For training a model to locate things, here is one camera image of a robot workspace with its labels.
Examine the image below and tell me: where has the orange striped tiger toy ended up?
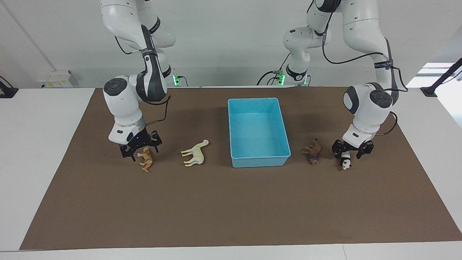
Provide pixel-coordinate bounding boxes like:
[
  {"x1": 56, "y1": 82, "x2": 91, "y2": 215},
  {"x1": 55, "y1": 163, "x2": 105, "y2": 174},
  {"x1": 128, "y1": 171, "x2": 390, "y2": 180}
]
[{"x1": 137, "y1": 146, "x2": 154, "y2": 173}]

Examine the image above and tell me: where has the cream llama toy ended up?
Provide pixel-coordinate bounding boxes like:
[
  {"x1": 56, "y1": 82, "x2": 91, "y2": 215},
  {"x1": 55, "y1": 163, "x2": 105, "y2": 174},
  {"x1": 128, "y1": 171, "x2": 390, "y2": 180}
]
[{"x1": 180, "y1": 139, "x2": 210, "y2": 168}]

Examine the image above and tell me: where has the brown table mat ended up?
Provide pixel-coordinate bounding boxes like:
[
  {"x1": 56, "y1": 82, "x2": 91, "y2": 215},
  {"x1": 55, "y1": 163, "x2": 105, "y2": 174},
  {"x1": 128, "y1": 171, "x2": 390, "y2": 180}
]
[{"x1": 20, "y1": 87, "x2": 462, "y2": 251}]

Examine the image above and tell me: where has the black base cable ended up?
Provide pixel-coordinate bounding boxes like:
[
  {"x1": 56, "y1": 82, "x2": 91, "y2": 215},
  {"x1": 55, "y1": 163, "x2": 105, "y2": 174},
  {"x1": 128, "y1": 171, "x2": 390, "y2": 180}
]
[{"x1": 257, "y1": 52, "x2": 291, "y2": 86}]

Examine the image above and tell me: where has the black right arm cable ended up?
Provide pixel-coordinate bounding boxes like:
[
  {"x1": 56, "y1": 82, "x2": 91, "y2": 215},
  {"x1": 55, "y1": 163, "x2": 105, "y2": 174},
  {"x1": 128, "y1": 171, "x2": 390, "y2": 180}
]
[{"x1": 115, "y1": 34, "x2": 171, "y2": 127}]

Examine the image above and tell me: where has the brown lion toy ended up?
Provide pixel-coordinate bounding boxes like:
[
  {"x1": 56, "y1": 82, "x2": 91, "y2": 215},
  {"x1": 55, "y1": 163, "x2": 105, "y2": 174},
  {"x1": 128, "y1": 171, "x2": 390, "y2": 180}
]
[{"x1": 301, "y1": 138, "x2": 322, "y2": 166}]

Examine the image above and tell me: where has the light blue storage box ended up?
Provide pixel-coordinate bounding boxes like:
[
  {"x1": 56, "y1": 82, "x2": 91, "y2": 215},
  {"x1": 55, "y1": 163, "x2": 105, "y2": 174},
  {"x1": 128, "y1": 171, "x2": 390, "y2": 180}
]
[{"x1": 227, "y1": 97, "x2": 292, "y2": 168}]

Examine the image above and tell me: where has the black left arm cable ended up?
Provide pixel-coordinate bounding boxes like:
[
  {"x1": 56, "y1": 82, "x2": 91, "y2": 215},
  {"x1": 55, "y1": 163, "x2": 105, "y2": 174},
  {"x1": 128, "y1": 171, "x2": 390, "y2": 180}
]
[{"x1": 321, "y1": 14, "x2": 409, "y2": 137}]

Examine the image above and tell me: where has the black table clamp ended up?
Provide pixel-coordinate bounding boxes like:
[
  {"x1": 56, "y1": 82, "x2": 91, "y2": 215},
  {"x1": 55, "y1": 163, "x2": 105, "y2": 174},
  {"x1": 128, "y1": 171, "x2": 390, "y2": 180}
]
[{"x1": 0, "y1": 75, "x2": 19, "y2": 99}]

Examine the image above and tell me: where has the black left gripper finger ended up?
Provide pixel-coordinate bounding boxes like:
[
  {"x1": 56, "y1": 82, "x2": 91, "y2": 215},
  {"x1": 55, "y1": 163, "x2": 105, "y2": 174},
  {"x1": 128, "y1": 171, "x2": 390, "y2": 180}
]
[
  {"x1": 356, "y1": 141, "x2": 375, "y2": 160},
  {"x1": 331, "y1": 139, "x2": 350, "y2": 160}
]

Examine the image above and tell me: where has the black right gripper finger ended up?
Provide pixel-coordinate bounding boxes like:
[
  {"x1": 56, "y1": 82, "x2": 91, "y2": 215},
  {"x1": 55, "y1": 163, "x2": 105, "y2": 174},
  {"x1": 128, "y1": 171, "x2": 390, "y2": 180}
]
[
  {"x1": 120, "y1": 139, "x2": 142, "y2": 162},
  {"x1": 142, "y1": 130, "x2": 163, "y2": 153}
]

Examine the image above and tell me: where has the black camera stand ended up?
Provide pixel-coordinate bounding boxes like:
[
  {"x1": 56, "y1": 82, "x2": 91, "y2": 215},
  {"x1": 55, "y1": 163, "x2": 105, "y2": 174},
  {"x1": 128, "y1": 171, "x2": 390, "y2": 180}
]
[{"x1": 420, "y1": 57, "x2": 462, "y2": 98}]

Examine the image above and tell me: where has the black and white panda toy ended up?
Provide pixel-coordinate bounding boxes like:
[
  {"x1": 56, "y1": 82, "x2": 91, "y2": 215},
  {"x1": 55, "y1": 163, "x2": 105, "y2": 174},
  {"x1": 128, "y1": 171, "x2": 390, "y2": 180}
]
[{"x1": 340, "y1": 151, "x2": 353, "y2": 171}]

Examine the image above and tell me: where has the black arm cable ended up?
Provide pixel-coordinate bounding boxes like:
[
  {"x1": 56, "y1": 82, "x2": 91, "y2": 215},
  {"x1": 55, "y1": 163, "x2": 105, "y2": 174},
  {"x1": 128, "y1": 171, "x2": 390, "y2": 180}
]
[
  {"x1": 321, "y1": 14, "x2": 409, "y2": 137},
  {"x1": 115, "y1": 34, "x2": 171, "y2": 127}
]

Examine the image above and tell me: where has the white wall socket box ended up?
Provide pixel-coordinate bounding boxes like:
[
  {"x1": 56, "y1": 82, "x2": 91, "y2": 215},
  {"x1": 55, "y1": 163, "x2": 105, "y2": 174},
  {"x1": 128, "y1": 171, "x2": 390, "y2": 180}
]
[{"x1": 38, "y1": 70, "x2": 74, "y2": 89}]

